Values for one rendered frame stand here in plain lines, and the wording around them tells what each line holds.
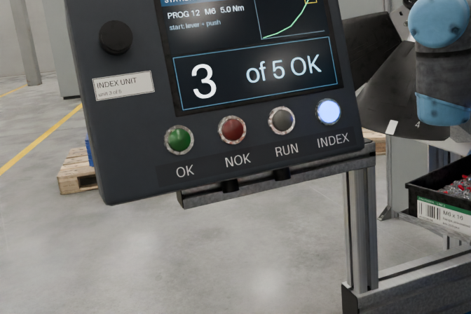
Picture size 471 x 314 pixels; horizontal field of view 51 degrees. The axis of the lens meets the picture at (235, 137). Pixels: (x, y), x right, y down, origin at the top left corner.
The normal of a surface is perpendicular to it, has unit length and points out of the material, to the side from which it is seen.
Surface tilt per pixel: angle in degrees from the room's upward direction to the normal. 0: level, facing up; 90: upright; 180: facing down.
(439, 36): 89
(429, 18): 90
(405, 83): 50
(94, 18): 75
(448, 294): 90
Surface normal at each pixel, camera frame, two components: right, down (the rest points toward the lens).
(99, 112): 0.30, -0.04
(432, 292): 0.33, 0.22
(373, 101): -0.47, -0.37
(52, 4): 0.07, 0.26
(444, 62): -0.33, 0.27
